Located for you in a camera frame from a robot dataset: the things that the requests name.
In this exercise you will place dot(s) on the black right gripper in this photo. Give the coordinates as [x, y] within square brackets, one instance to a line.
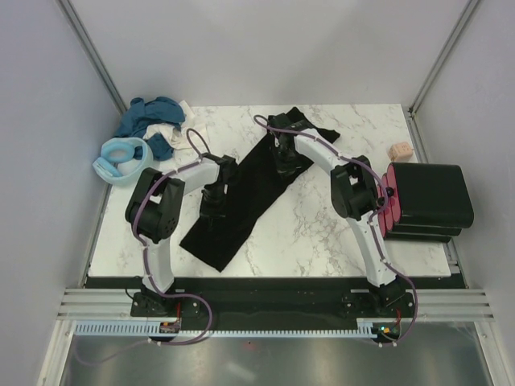
[286, 170]

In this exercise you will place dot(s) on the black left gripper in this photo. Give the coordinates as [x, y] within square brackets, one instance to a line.
[212, 213]

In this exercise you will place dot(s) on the black t shirt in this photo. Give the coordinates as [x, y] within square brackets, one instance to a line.
[257, 187]

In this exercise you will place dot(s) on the blue t shirt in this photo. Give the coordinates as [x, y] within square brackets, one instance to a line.
[141, 115]

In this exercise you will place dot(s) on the black and pink drawer box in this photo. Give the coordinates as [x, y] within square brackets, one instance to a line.
[427, 202]

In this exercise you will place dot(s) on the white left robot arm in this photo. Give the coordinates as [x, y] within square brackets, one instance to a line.
[154, 209]

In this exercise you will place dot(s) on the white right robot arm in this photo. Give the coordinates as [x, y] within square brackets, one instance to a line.
[353, 188]

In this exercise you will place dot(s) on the white t shirt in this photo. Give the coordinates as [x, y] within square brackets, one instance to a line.
[176, 137]

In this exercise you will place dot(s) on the pink foam cube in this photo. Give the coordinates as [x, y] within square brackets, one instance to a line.
[400, 152]

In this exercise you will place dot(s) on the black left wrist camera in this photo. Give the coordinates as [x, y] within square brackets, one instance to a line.
[228, 170]

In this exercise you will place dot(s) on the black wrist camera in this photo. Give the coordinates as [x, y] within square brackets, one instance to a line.
[228, 170]
[286, 121]

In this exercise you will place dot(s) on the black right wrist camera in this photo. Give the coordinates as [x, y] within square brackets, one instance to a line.
[286, 121]

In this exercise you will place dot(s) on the light blue ring toy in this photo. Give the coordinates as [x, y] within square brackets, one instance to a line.
[122, 160]

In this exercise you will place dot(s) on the white slotted cable duct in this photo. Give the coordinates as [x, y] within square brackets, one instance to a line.
[157, 329]

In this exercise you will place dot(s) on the aluminium frame rail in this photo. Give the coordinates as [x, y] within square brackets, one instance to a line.
[430, 304]

